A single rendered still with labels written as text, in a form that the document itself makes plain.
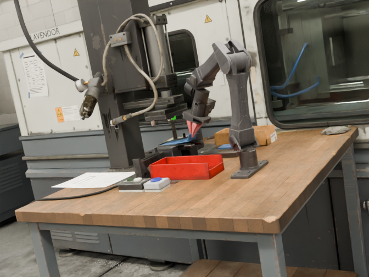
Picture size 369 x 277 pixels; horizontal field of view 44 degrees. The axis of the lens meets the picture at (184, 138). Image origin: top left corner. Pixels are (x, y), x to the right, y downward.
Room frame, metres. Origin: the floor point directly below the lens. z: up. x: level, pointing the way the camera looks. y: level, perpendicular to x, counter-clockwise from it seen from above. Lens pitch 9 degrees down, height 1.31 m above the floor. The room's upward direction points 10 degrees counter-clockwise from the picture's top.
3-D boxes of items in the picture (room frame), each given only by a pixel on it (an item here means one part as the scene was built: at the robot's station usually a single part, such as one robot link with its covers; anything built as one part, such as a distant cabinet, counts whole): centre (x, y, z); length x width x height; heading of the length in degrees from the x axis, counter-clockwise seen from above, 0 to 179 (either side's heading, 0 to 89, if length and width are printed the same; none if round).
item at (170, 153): (1.93, 0.05, 0.94); 0.20 x 0.10 x 0.07; 148
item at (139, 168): (1.72, 0.18, 0.95); 0.06 x 0.03 x 0.09; 148
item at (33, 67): (3.33, 0.98, 1.41); 0.25 x 0.01 x 0.33; 55
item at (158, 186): (1.55, 0.12, 0.90); 0.07 x 0.07 x 0.06; 58
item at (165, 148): (1.93, 0.05, 0.98); 0.20 x 0.10 x 0.01; 148
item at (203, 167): (1.67, 0.01, 0.93); 0.25 x 0.12 x 0.06; 58
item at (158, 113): (1.95, 0.11, 1.22); 0.26 x 0.18 x 0.30; 58
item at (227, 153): (1.94, -0.17, 0.91); 0.17 x 0.16 x 0.02; 148
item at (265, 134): (2.07, -0.28, 0.93); 0.25 x 0.13 x 0.08; 58
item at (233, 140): (1.59, -0.20, 1.00); 0.09 x 0.06 x 0.06; 115
